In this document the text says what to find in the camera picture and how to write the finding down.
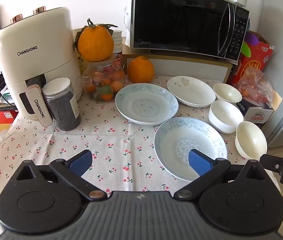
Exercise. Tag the white rose print plate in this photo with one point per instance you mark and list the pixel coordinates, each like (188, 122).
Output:
(196, 95)

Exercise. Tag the black microwave oven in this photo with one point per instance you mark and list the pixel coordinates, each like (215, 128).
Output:
(181, 17)

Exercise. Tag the green plastic piece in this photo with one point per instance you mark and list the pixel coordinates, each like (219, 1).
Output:
(246, 49)

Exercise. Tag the red gift box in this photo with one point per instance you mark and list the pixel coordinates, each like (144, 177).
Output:
(252, 62)

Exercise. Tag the clear bag of oranges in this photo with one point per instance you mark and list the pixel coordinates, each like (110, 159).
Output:
(256, 85)

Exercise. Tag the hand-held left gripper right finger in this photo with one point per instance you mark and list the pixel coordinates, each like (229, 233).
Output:
(200, 162)

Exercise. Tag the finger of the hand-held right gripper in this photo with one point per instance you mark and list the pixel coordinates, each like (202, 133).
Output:
(271, 162)

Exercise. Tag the stack of white paper cups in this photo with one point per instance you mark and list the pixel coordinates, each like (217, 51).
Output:
(117, 40)

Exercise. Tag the cream air fryer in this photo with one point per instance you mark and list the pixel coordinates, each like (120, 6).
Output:
(36, 30)

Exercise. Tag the cream bowl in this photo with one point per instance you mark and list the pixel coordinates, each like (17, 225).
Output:
(227, 92)
(250, 140)

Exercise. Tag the purple toy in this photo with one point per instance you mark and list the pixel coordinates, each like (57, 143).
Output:
(252, 38)

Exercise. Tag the pile of small oranges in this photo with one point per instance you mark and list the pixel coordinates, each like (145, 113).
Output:
(106, 85)

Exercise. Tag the black and white carton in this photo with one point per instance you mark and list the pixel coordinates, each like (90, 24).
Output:
(259, 116)

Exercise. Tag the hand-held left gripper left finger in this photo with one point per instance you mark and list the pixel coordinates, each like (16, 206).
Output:
(81, 162)

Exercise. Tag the large orange with leaves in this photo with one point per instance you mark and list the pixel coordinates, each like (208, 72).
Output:
(95, 45)

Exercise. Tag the cherry print tablecloth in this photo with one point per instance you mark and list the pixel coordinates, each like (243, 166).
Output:
(106, 142)

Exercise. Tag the glass jar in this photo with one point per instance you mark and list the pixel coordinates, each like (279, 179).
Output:
(99, 67)

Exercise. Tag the clear jar of dark grains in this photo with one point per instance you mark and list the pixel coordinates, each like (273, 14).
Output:
(64, 110)

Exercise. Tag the white speckled bowl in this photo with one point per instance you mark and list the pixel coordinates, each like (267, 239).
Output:
(221, 120)

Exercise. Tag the blue patterned plate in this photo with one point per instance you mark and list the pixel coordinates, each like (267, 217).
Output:
(131, 105)
(171, 135)

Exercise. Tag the red cardboard box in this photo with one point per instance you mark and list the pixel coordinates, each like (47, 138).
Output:
(5, 116)

